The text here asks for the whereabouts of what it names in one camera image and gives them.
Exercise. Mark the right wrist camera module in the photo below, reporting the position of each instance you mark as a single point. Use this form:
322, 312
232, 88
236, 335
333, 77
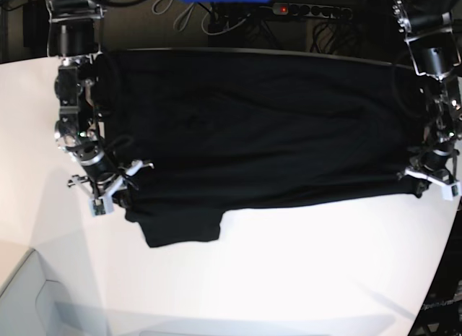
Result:
101, 206

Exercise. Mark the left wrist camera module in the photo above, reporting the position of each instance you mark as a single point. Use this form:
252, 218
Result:
451, 191

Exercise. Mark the grey plastic bin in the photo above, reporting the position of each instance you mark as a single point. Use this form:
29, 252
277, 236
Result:
33, 304

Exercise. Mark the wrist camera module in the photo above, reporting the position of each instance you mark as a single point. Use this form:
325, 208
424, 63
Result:
451, 191
101, 206

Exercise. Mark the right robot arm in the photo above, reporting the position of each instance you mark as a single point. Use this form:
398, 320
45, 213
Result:
78, 132

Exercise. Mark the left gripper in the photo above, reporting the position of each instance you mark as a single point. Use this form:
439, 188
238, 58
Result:
438, 161

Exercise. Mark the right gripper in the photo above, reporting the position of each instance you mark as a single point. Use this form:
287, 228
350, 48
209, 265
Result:
102, 173

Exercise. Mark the black t-shirt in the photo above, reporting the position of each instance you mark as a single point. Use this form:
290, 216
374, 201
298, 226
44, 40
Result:
230, 131

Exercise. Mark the black power strip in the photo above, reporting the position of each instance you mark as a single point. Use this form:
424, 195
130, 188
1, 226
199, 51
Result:
312, 11

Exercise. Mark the black box on floor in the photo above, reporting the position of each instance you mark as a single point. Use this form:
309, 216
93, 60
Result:
35, 25

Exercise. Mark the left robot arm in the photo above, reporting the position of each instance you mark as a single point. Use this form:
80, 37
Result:
427, 29

